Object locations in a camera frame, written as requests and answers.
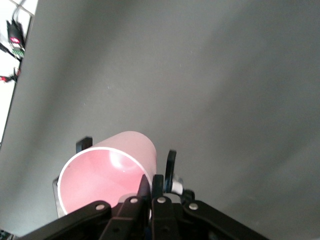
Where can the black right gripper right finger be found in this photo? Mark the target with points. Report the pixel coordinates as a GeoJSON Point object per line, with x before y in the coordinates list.
{"type": "Point", "coordinates": [175, 222]}

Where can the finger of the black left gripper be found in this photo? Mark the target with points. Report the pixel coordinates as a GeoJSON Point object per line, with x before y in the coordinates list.
{"type": "Point", "coordinates": [170, 170]}
{"type": "Point", "coordinates": [85, 143]}

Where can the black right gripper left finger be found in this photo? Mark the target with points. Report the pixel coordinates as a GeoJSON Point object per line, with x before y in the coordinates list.
{"type": "Point", "coordinates": [120, 222]}

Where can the pink plastic cup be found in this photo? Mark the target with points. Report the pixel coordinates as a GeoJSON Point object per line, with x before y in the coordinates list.
{"type": "Point", "coordinates": [112, 170]}

